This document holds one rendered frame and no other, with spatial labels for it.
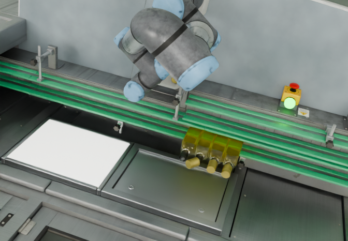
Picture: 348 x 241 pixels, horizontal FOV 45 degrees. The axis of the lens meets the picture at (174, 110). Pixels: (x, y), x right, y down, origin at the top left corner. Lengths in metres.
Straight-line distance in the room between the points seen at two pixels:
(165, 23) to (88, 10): 0.95
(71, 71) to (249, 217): 1.03
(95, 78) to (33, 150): 0.43
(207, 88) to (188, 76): 0.74
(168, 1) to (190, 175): 0.71
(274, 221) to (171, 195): 0.41
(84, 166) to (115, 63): 0.53
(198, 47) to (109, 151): 0.87
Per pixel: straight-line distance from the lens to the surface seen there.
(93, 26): 1.96
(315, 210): 1.82
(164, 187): 1.65
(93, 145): 1.83
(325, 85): 1.81
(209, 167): 1.57
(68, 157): 1.76
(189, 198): 1.63
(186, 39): 1.04
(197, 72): 1.04
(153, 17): 1.06
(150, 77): 1.44
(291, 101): 1.73
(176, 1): 1.42
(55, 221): 1.57
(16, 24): 2.09
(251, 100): 1.77
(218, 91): 1.77
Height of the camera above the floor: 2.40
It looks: 57 degrees down
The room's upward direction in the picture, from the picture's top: 147 degrees counter-clockwise
